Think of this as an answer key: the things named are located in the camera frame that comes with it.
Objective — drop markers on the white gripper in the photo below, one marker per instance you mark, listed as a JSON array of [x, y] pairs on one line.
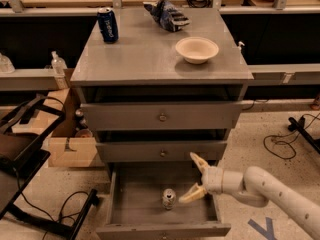
[[212, 180]]

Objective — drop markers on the white 7up soda can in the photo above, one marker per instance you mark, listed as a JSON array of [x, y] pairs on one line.
[[168, 198]]

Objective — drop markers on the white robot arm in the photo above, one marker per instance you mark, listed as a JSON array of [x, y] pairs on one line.
[[255, 187]]

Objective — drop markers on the grey middle drawer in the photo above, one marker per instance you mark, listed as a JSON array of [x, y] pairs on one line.
[[152, 151]]

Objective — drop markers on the grey drawer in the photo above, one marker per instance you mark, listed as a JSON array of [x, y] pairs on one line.
[[136, 210], [152, 151], [161, 115]]

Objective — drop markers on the grey bottom drawer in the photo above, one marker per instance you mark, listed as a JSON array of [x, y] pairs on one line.
[[136, 210]]

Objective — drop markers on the grey top drawer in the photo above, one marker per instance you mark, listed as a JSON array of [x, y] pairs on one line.
[[161, 115]]

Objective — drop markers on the grey drawer cabinet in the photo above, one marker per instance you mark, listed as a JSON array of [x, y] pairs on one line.
[[144, 66]]

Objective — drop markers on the blue pepsi can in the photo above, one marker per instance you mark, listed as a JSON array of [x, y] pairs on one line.
[[107, 24]]

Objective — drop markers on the blue tape mark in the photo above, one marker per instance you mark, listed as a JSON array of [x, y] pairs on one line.
[[267, 232]]

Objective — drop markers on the black stand leg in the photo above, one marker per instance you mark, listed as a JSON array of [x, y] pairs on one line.
[[299, 126]]

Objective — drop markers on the white paper bowl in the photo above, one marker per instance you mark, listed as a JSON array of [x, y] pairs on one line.
[[197, 50]]

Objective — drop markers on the small white pump bottle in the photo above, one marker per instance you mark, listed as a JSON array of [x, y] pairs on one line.
[[241, 45]]

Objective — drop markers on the cardboard box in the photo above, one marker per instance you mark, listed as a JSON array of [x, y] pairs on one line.
[[69, 145]]

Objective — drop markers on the blue chip bag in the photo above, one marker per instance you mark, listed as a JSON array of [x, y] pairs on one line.
[[166, 15]]

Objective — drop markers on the black metal cart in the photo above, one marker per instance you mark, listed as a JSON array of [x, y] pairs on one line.
[[21, 157]]

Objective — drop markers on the clear sanitizer bottle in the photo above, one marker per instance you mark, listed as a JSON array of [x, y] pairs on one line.
[[58, 63]]

